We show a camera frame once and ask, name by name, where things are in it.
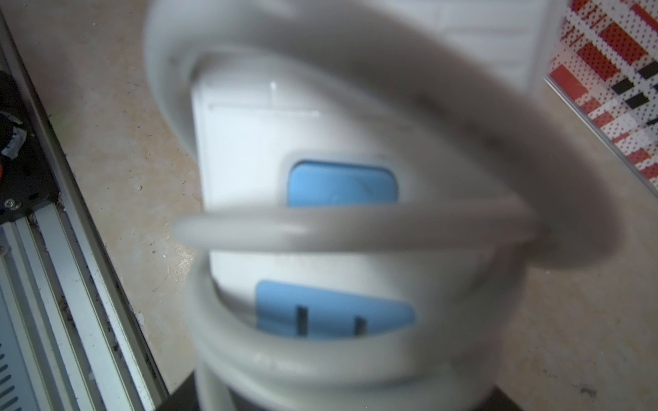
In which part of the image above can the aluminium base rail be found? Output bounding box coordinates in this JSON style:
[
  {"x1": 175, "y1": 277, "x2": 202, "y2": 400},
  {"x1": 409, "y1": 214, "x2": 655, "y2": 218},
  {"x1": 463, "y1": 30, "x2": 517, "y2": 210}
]
[{"x1": 1, "y1": 24, "x2": 168, "y2": 410}]

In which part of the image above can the white power cord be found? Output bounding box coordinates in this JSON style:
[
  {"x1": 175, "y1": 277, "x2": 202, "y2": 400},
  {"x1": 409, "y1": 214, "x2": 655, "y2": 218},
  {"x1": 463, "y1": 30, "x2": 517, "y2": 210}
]
[{"x1": 143, "y1": 0, "x2": 623, "y2": 411}]

